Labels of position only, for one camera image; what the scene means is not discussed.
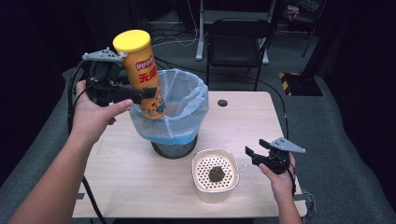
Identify white floor cable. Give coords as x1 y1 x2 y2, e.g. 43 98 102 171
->
148 0 201 49

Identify yellow and black striped mat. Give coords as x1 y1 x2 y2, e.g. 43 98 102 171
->
277 71 324 97

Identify grey table corner clamp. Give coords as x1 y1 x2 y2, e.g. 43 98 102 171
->
293 191 318 217

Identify white perforated strainer container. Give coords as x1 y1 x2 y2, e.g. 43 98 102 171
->
191 147 242 203

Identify white and blue trash bag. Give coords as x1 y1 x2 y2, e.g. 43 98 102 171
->
128 68 210 147

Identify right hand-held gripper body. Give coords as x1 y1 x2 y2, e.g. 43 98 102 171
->
263 136 306 175

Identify black folding chair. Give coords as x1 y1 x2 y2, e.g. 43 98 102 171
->
205 18 274 92

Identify black mesh trash bin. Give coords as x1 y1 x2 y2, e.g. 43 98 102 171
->
150 133 199 161

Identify person's right hand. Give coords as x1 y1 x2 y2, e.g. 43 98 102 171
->
258 154 297 198

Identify dark clump of residue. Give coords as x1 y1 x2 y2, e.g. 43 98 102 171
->
207 165 227 184

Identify yellow potato chips can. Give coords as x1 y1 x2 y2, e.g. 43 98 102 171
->
112 29 167 121

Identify person's left hand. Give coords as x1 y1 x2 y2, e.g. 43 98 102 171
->
69 79 134 146

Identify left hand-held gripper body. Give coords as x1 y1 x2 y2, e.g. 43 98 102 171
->
81 47 128 108

